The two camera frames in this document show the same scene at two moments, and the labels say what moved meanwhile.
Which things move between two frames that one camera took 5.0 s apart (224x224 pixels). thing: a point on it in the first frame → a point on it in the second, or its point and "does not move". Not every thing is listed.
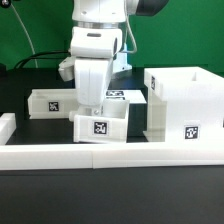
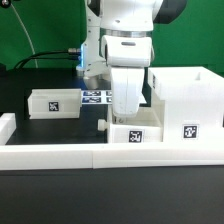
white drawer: (52, 103) does not move
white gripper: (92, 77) → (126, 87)
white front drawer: (110, 127) → (147, 127)
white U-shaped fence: (41, 156) does not move
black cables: (42, 53) does not move
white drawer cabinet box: (185, 104) does not move
